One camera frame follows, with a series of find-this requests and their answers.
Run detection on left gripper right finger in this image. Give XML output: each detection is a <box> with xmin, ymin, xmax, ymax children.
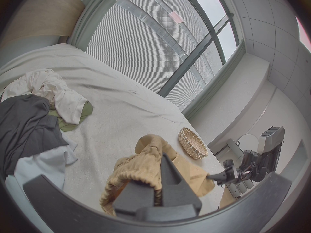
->
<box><xmin>155</xmin><ymin>152</ymin><xmax>202</xmax><ymax>215</ymax></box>

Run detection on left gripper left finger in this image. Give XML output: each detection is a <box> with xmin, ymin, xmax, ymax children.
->
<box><xmin>112</xmin><ymin>180</ymin><xmax>157</xmax><ymax>218</ymax></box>

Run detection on tan shorts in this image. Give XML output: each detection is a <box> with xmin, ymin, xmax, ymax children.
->
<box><xmin>100</xmin><ymin>134</ymin><xmax>215</xmax><ymax>215</ymax></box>

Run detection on round woven basket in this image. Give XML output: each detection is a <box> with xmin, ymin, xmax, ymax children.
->
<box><xmin>178</xmin><ymin>127</ymin><xmax>209</xmax><ymax>159</ymax></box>

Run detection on bed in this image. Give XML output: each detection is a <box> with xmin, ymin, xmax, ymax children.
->
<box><xmin>0</xmin><ymin>0</ymin><xmax>237</xmax><ymax>218</ymax></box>

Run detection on pale blue garment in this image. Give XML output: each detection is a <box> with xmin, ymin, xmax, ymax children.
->
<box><xmin>5</xmin><ymin>130</ymin><xmax>78</xmax><ymax>191</ymax></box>

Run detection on green garment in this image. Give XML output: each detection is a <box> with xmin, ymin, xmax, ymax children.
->
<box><xmin>50</xmin><ymin>101</ymin><xmax>93</xmax><ymax>132</ymax></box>

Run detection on black garment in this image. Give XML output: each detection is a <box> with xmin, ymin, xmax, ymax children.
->
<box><xmin>0</xmin><ymin>95</ymin><xmax>68</xmax><ymax>177</ymax></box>

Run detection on white garment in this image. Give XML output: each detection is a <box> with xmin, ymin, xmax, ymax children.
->
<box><xmin>4</xmin><ymin>69</ymin><xmax>88</xmax><ymax>126</ymax></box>

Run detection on window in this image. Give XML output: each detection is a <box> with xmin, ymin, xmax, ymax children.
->
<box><xmin>85</xmin><ymin>0</ymin><xmax>240</xmax><ymax>111</ymax></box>

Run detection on grey-green curtain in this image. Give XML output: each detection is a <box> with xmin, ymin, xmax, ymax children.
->
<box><xmin>67</xmin><ymin>0</ymin><xmax>136</xmax><ymax>51</ymax></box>

